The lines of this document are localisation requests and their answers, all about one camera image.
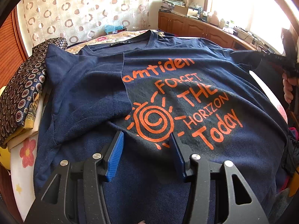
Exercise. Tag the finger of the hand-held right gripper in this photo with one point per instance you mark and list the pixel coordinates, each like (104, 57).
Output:
(273, 57)

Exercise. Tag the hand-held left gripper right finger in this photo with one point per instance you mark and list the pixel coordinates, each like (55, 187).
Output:
(178, 158)

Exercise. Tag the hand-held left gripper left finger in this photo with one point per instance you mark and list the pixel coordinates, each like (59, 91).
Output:
(114, 158)

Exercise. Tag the navy t-shirt orange print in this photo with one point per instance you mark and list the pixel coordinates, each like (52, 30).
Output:
(93, 98)

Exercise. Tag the person's right hand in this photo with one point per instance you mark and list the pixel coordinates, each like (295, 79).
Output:
(289, 89)

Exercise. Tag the white device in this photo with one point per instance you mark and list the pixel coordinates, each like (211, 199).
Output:
(243, 33)

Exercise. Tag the bright window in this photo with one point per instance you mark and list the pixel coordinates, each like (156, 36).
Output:
(245, 4)

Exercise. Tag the dark jacket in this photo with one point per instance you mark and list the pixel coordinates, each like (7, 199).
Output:
(292, 151)

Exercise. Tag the wooden cabinet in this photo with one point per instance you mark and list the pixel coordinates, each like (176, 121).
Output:
(186, 26)

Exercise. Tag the white box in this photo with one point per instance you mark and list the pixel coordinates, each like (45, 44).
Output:
(192, 12)

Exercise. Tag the yellow patterned folded cloth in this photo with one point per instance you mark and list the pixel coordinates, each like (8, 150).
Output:
(32, 114)

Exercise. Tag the cardboard box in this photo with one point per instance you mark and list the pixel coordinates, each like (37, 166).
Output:
(181, 9)

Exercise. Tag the stack of folded cloths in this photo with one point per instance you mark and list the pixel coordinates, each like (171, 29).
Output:
(172, 2)

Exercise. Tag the dark patterned folded cloth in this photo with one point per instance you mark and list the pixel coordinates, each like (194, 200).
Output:
(23, 86)

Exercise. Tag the beige floral blanket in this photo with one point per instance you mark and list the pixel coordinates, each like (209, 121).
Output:
(102, 39)

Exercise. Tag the teal cloth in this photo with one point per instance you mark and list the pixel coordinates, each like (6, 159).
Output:
(113, 28)

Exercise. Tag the wooden slatted panel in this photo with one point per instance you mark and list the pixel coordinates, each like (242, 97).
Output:
(11, 46)

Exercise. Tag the circle-patterned sheer curtain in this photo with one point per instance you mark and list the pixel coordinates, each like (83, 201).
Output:
(70, 9)

